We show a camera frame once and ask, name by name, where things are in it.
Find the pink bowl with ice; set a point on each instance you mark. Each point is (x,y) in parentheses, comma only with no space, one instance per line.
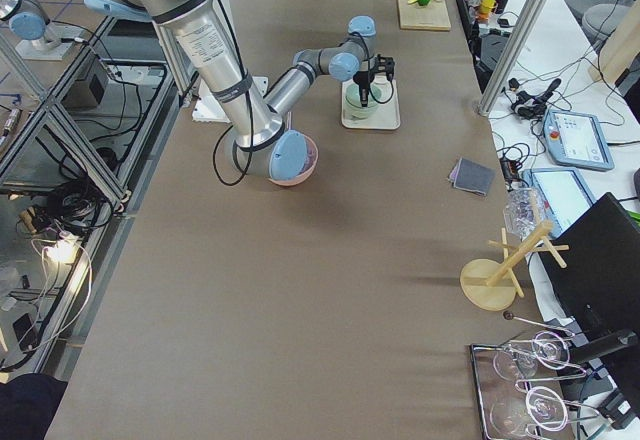
(293,159)

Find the wire glass rack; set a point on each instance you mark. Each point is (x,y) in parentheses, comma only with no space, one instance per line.
(578,370)

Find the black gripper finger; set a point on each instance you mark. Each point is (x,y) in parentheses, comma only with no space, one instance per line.
(363,95)

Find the wine glass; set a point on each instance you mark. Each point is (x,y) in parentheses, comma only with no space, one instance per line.
(533,415)
(521,359)

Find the black monitor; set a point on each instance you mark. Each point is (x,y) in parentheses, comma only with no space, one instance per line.
(599,287)

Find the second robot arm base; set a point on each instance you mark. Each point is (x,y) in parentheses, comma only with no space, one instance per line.
(40,40)

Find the yellow mug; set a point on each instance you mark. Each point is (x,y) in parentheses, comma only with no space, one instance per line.
(487,7)

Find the wine glass upper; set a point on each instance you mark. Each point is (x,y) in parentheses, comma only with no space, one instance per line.
(521,359)

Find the aluminium frame post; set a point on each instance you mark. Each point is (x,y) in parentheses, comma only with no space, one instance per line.
(525,23)

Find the blue teach pendant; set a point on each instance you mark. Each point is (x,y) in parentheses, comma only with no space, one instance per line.
(576,139)
(565,194)

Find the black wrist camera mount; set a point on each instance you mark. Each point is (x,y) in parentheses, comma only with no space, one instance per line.
(386,66)

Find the wooden cutting board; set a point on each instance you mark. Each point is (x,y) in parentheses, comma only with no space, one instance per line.
(432,17)

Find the blue teach pendant near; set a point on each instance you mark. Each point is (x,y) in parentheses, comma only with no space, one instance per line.
(565,194)

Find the grey folded cloth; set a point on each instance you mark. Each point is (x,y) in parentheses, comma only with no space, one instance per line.
(469,176)

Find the blue teach pendant far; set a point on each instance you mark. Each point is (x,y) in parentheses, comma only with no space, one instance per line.
(576,139)

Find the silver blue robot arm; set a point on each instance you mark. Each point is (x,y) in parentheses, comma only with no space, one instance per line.
(261,143)

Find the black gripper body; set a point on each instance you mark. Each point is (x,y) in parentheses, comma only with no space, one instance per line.
(361,80)

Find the clear plastic container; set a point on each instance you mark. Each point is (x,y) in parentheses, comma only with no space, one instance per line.
(524,210)

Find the wooden mug tree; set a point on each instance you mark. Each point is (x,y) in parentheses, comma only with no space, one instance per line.
(492,285)

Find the wine glass lower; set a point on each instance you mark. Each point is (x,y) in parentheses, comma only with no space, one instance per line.
(533,415)

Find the cream serving tray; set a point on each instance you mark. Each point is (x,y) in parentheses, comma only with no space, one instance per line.
(382,109)

